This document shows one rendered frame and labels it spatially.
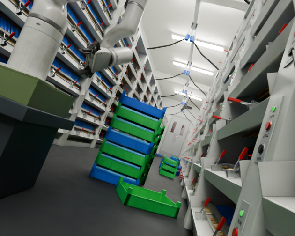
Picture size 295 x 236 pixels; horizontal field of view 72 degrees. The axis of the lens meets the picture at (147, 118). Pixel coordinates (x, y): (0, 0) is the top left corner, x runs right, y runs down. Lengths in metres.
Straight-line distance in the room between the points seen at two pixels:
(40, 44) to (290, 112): 0.69
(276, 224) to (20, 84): 0.64
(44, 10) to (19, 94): 0.30
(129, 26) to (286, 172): 0.91
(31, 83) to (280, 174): 0.61
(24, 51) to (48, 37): 0.09
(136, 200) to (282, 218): 0.80
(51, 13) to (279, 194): 0.76
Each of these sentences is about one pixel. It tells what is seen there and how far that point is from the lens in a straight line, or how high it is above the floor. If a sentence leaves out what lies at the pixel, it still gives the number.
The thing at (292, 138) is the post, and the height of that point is 0.39.
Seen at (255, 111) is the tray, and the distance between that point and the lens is 0.57.
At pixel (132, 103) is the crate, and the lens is 1.29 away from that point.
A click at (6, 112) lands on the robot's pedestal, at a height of 0.25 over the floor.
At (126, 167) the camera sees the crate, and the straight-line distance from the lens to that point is 1.29.
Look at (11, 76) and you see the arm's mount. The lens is 0.69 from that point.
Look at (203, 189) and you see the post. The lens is 1.06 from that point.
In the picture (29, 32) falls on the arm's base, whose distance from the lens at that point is 0.79.
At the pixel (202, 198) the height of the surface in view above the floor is 0.16.
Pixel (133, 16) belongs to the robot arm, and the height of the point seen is 0.85.
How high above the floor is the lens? 0.30
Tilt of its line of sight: 7 degrees up
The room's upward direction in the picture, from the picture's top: 21 degrees clockwise
